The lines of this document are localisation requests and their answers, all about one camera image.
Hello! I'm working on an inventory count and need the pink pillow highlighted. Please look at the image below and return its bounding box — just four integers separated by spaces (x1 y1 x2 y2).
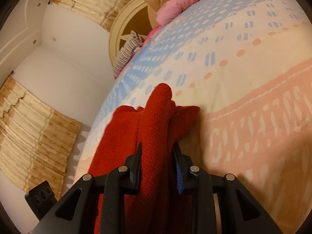
145 0 200 41

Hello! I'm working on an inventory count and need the red knitted garment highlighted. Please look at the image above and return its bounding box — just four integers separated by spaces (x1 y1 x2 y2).
88 83 200 233

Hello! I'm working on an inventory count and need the beige side window curtain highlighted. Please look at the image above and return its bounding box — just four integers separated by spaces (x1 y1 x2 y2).
1 77 82 199

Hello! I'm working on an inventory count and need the striped grey pillow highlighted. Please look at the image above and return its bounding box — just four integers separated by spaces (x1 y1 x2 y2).
113 31 144 79

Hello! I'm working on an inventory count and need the cream wooden headboard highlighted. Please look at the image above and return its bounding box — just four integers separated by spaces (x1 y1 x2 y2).
109 0 158 64

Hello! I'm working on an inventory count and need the blue pink patterned bedspread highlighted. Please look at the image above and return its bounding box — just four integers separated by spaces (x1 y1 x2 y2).
75 0 311 233

